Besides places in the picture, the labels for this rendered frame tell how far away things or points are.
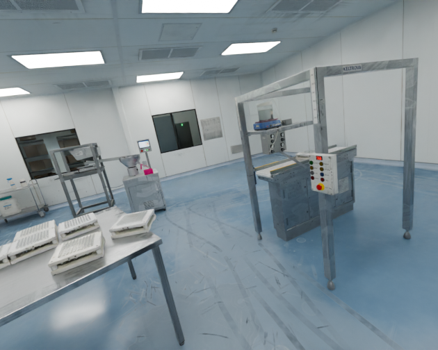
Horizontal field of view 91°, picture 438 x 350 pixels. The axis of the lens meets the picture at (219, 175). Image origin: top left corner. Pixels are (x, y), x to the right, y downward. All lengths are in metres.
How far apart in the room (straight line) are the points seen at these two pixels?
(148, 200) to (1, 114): 4.53
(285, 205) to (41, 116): 6.34
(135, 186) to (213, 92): 4.46
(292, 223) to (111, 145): 5.54
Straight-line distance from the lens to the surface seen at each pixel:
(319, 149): 1.61
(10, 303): 1.46
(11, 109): 7.41
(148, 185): 4.14
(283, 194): 2.41
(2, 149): 7.49
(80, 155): 4.96
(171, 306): 1.68
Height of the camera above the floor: 1.42
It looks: 13 degrees down
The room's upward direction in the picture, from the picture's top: 10 degrees counter-clockwise
